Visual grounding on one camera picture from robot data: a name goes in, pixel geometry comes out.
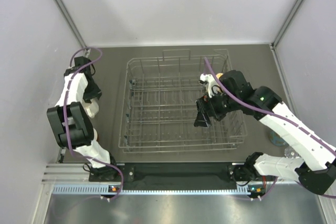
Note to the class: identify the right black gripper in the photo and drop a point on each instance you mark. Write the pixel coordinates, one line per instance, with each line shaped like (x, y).
(206, 104)

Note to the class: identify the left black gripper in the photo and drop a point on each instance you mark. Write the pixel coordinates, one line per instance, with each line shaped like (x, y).
(96, 93)

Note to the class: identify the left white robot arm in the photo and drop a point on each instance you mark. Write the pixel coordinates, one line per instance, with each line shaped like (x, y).
(70, 118)

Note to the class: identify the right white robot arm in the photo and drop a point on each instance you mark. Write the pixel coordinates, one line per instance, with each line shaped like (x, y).
(227, 92)

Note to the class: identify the red mug white inside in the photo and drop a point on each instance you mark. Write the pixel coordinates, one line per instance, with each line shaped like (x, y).
(96, 135)

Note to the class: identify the blue patterned mug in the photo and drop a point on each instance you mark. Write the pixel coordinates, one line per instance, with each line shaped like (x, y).
(276, 139)

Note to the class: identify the clear glass cup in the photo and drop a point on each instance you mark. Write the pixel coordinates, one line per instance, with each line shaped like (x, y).
(289, 152)

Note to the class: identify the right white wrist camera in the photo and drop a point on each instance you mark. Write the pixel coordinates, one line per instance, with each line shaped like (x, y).
(210, 84)

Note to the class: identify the grey wire dish rack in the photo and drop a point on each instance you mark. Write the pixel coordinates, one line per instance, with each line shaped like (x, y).
(159, 106)

